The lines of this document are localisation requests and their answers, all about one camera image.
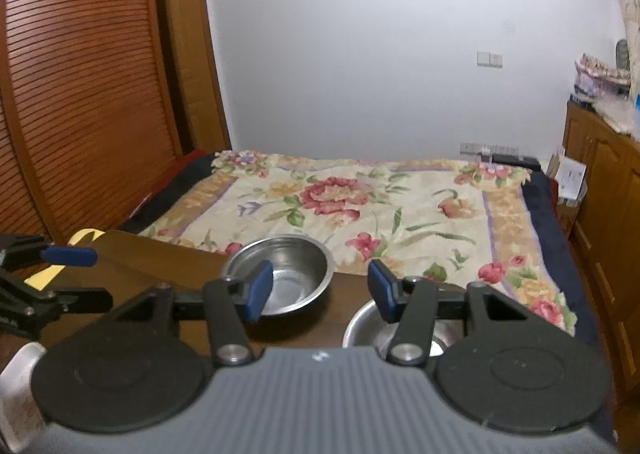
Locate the wall power strip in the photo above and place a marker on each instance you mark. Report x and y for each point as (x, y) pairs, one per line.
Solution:
(474, 148)

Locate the white wall switch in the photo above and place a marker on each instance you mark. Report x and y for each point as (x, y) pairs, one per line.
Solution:
(489, 60)

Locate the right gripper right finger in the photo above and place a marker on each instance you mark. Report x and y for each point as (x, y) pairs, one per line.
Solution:
(493, 360)

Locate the white paper box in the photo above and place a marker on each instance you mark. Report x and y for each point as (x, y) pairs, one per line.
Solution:
(570, 176)

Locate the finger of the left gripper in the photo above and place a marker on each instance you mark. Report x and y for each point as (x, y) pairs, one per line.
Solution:
(55, 298)
(69, 256)

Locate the wooden louvered wardrobe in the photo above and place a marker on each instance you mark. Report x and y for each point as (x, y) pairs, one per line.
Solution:
(86, 121)

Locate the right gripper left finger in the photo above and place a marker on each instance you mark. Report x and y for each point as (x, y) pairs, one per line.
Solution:
(148, 359)

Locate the floral bed blanket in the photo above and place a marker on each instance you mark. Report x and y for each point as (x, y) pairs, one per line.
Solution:
(450, 221)

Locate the small steel bowl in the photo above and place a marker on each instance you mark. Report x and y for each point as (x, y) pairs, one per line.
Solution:
(303, 269)

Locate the wooden sideboard cabinet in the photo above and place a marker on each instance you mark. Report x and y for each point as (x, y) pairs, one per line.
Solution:
(606, 235)

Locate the pile of folded fabric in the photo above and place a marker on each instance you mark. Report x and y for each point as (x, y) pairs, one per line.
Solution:
(595, 79)

